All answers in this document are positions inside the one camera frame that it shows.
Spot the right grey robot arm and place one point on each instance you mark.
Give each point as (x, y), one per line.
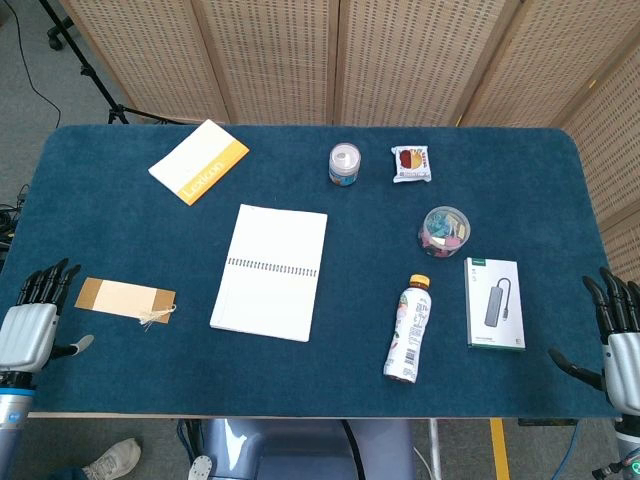
(629, 445)

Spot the white wrapped snack packet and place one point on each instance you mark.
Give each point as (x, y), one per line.
(411, 165)

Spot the grey sneaker shoe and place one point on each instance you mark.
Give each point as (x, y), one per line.
(115, 457)

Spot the black chair caster wheel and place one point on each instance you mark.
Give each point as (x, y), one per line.
(56, 39)

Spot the black tripod stand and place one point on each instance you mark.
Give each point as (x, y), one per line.
(95, 85)

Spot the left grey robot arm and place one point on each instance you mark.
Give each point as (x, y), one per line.
(12, 415)

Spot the white yellow Lexicon book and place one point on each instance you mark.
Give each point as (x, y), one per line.
(192, 157)

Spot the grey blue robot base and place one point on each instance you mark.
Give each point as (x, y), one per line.
(300, 450)

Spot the white yellow-capped drink bottle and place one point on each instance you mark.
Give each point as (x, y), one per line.
(411, 330)

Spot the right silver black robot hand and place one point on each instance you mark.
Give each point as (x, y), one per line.
(625, 360)

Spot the brown card with tassel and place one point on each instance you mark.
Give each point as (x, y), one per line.
(120, 299)

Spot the white table leg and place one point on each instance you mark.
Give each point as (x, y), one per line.
(435, 450)

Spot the clear tub of binder clips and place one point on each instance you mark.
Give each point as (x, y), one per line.
(444, 231)

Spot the small white-lidded glass jar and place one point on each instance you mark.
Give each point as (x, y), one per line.
(344, 162)

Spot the white open spiral notebook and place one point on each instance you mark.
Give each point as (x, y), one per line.
(272, 300)

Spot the blue felt table mat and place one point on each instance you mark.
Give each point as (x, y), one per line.
(150, 380)

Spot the white USB hub box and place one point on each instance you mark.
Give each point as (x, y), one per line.
(495, 305)

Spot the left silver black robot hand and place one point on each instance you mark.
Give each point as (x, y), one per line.
(27, 337)

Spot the yellow floor tape strip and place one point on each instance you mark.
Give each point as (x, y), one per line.
(499, 450)

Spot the woven wooden folding screen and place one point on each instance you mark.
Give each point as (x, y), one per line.
(410, 60)

